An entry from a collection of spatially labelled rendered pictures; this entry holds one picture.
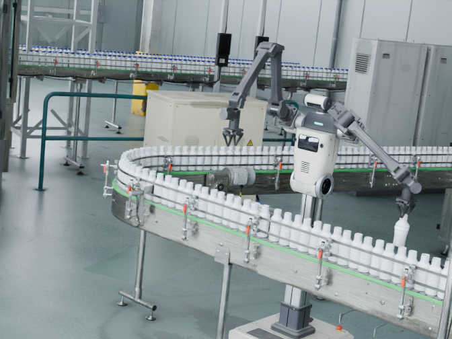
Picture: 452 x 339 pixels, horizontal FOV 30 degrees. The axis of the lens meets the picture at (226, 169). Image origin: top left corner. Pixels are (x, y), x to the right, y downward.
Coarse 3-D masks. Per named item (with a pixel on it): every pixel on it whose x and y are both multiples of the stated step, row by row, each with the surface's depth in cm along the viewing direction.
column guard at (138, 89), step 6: (138, 54) 1480; (138, 84) 1486; (144, 84) 1476; (150, 84) 1481; (138, 90) 1487; (144, 90) 1477; (132, 102) 1500; (138, 102) 1490; (144, 102) 1482; (132, 108) 1501; (138, 108) 1491; (144, 108) 1484; (138, 114) 1490; (144, 114) 1486
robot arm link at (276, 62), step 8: (264, 48) 473; (280, 48) 477; (272, 56) 479; (280, 56) 480; (272, 64) 480; (280, 64) 482; (272, 72) 482; (280, 72) 483; (272, 80) 484; (280, 80) 485; (272, 88) 485; (280, 88) 486; (272, 96) 487; (280, 96) 487; (280, 104) 485; (280, 112) 486
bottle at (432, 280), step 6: (432, 258) 372; (438, 258) 373; (432, 264) 372; (438, 264) 371; (432, 270) 370; (438, 270) 370; (432, 276) 371; (438, 276) 371; (426, 282) 373; (432, 282) 371; (438, 282) 372; (426, 288) 373; (426, 294) 374; (432, 294) 372
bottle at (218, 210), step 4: (220, 192) 455; (224, 192) 454; (220, 196) 452; (224, 196) 453; (216, 200) 453; (220, 200) 452; (224, 200) 453; (216, 204) 453; (216, 208) 453; (220, 208) 452; (216, 212) 453; (220, 212) 453; (216, 220) 454; (220, 220) 454
